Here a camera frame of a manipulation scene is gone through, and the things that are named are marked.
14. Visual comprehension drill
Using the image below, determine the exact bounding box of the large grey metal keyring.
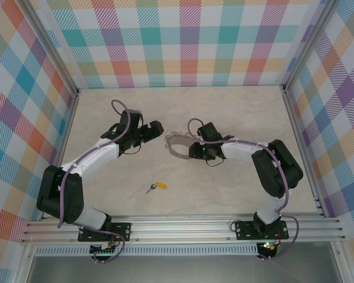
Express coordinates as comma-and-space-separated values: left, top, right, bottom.
164, 131, 203, 160

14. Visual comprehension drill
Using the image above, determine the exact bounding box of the key with yellow tag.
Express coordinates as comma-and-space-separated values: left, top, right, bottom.
145, 182, 168, 195

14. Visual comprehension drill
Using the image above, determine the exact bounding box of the grey sheet metal panel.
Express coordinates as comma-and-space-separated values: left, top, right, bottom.
17, 255, 352, 283

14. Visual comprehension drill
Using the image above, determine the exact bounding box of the circuit board with orange part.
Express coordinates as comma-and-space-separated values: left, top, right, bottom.
258, 240, 281, 258

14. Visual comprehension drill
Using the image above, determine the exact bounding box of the circuit board with green connector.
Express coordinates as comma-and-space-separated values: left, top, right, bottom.
89, 240, 120, 256

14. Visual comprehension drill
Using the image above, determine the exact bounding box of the left gripper thin black wire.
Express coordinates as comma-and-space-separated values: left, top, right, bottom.
125, 141, 142, 156

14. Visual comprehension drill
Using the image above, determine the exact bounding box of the gripper thin black wire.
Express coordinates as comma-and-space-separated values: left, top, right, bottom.
206, 154, 225, 168
125, 141, 142, 156

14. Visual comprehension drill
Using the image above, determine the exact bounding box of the right gripper thin black wire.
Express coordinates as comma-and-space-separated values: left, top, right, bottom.
206, 154, 225, 168

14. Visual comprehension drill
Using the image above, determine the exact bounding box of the aluminium side rail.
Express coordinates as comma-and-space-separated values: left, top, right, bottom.
40, 88, 81, 222
282, 87, 327, 218

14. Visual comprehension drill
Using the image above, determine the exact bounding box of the aluminium mounting rail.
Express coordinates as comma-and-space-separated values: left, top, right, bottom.
19, 214, 346, 245

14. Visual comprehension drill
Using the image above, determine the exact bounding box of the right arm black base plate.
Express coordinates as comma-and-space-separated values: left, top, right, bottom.
234, 219, 289, 241

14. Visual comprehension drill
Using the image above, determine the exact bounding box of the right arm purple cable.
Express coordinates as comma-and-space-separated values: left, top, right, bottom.
188, 117, 300, 262

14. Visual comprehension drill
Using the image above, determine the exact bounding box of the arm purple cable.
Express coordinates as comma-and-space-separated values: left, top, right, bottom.
188, 117, 300, 262
56, 99, 134, 264

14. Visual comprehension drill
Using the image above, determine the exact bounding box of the white slotted cable duct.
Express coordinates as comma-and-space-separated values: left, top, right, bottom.
35, 243, 259, 256

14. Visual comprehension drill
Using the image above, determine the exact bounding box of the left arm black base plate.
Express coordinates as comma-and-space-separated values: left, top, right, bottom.
77, 221, 132, 243

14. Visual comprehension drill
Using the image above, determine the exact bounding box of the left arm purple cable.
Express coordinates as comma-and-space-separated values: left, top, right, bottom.
56, 99, 134, 264

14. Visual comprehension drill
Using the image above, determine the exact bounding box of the aluminium corner post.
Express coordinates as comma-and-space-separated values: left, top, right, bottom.
281, 0, 340, 95
17, 0, 80, 98

